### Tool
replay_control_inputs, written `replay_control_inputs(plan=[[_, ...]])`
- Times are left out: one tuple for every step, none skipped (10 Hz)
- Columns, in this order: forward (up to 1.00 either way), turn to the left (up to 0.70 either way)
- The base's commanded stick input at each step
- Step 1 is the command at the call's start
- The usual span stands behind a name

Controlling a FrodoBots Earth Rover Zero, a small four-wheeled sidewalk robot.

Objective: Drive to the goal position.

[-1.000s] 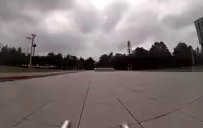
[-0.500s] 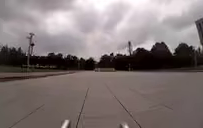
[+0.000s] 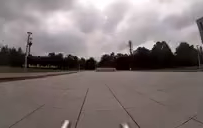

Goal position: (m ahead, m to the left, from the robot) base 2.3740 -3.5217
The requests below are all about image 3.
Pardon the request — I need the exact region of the grey slab pavement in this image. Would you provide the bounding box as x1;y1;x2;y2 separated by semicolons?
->
0;69;203;128

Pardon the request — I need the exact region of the tall mast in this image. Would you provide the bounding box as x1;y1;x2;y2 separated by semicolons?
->
128;39;134;71

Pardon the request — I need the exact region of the row of dark trees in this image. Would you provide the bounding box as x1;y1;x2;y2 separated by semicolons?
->
0;40;203;72

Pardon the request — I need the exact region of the robot's own part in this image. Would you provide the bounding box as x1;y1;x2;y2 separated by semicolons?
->
120;122;130;128
60;119;71;128

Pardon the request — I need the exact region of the grass strip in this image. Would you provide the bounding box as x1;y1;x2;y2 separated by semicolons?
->
135;66;203;72
0;64;74;74

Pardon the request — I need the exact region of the tall lamp pole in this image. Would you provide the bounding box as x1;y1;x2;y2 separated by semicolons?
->
23;31;34;70

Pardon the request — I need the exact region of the raised concrete kerb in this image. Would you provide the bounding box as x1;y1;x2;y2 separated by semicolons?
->
0;70;78;84

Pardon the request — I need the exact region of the low pale wall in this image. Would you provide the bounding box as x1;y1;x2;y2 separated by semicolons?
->
95;67;117;72

